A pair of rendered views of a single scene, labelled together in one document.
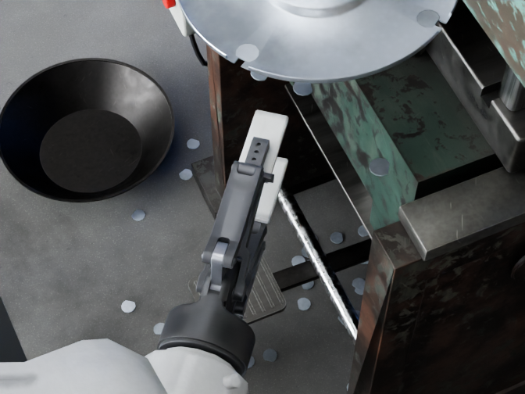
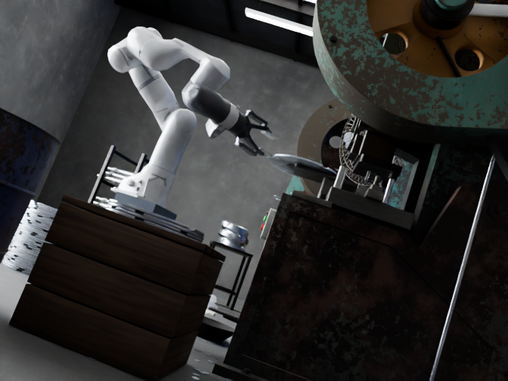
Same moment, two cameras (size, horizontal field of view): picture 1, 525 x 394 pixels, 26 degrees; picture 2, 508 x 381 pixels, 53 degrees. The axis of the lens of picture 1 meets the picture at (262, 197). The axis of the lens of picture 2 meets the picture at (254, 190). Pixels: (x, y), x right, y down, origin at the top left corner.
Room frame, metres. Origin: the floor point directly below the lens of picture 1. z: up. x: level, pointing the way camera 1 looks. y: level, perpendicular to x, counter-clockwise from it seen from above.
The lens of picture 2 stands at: (-0.98, -0.89, 0.30)
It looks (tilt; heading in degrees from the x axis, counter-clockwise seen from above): 10 degrees up; 30
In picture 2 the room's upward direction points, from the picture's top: 20 degrees clockwise
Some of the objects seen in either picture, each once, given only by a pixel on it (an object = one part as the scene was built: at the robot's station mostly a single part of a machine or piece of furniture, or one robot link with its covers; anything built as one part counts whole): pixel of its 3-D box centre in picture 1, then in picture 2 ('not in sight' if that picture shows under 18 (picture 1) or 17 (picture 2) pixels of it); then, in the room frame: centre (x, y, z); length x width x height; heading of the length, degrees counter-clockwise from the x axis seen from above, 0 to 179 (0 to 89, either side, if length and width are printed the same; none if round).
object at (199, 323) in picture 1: (215, 315); (240, 125); (0.42, 0.04, 0.78); 0.09 x 0.07 x 0.08; 165
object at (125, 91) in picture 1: (88, 138); (205, 328); (1.13, 0.30, 0.04); 0.30 x 0.30 x 0.07
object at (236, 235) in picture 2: not in sight; (225, 262); (3.39, 1.61, 0.40); 0.45 x 0.40 x 0.79; 36
